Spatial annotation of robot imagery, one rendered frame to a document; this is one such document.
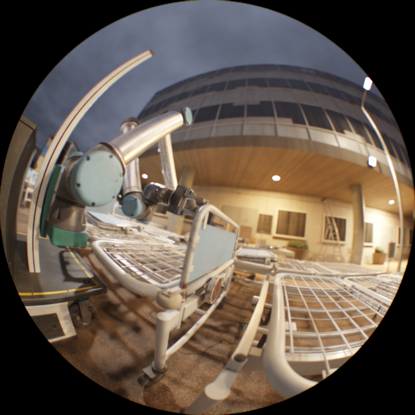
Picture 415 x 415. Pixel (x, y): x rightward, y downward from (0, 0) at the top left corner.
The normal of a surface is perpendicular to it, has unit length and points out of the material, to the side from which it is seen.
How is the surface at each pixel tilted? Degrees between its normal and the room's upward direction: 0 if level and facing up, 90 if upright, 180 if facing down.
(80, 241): 90
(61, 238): 90
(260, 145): 90
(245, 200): 90
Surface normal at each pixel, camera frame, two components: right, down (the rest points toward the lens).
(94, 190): 0.91, 0.22
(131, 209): 0.12, -0.08
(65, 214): 0.81, -0.27
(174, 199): -0.36, -0.25
